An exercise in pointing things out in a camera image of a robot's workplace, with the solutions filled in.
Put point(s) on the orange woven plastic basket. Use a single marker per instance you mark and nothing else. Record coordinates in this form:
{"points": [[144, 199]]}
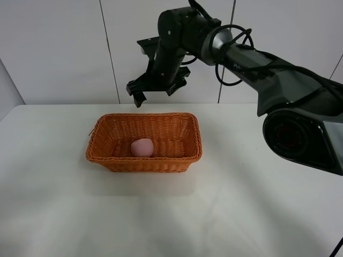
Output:
{"points": [[175, 136]]}

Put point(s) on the pink peach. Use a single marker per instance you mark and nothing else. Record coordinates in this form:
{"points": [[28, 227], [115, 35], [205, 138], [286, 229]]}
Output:
{"points": [[142, 148]]}

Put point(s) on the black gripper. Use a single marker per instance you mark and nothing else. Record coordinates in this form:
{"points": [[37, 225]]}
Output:
{"points": [[164, 73]]}

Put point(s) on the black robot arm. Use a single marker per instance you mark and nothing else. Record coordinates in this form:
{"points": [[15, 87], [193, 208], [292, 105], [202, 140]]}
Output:
{"points": [[302, 110]]}

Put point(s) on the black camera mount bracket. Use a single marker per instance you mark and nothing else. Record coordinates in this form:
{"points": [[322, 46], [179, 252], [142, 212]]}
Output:
{"points": [[149, 46]]}

